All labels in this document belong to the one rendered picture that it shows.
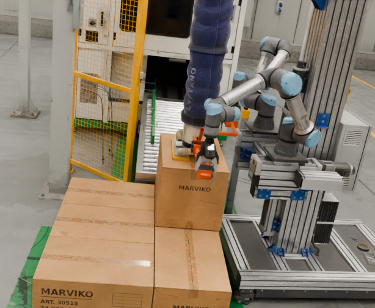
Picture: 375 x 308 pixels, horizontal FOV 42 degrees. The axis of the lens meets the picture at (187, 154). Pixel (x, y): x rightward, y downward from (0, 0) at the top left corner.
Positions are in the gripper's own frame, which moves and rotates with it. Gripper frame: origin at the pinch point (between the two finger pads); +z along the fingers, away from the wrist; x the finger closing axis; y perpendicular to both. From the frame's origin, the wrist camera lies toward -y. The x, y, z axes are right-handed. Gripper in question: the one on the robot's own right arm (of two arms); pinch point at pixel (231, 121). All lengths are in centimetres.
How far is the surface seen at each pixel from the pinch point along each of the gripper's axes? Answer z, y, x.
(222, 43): -58, 39, -20
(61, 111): 30, -76, -129
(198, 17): -70, 37, -35
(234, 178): 69, -63, 23
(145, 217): 54, 48, -52
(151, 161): 54, -46, -51
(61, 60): -13, -76, -130
